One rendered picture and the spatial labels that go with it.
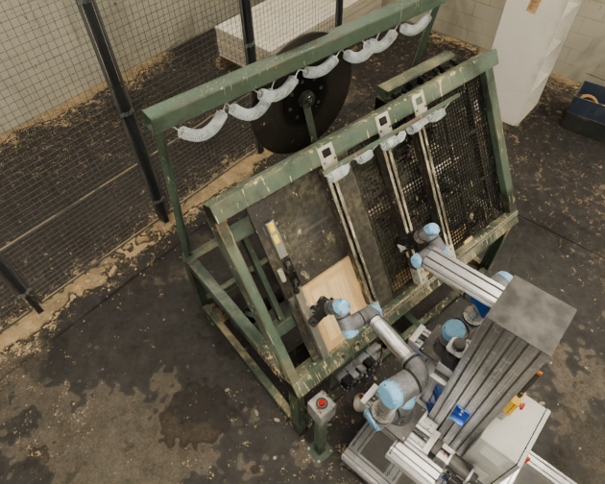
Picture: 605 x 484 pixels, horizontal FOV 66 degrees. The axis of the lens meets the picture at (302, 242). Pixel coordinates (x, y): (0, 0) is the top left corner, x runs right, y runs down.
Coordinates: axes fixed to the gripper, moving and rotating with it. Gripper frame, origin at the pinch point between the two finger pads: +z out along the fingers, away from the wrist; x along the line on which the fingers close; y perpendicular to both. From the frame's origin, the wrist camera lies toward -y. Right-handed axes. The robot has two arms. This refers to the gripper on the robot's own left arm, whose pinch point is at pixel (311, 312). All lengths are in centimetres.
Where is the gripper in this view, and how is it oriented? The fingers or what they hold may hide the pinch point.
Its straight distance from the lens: 252.0
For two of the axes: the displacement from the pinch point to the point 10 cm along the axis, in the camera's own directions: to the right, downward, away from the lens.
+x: -7.7, -6.1, -2.1
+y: 5.2, -7.8, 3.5
